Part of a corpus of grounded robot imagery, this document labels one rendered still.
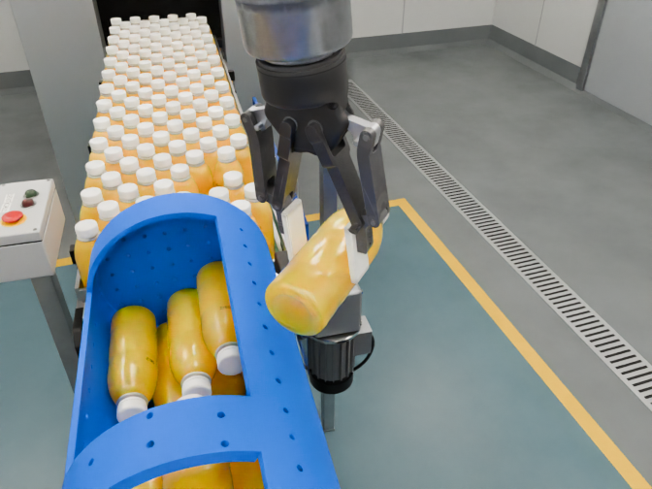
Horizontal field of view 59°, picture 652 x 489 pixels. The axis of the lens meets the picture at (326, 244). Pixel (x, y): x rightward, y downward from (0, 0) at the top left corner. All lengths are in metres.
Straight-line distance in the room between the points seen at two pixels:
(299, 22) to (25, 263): 0.85
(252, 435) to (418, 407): 1.64
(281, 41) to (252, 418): 0.34
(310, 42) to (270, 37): 0.03
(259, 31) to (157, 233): 0.53
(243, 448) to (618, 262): 2.69
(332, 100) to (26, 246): 0.79
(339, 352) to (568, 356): 1.30
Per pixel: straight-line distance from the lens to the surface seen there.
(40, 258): 1.18
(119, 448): 0.59
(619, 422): 2.35
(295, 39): 0.45
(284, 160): 0.55
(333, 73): 0.48
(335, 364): 1.41
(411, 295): 2.61
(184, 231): 0.93
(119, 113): 1.61
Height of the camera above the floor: 1.68
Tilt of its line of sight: 35 degrees down
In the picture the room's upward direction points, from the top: straight up
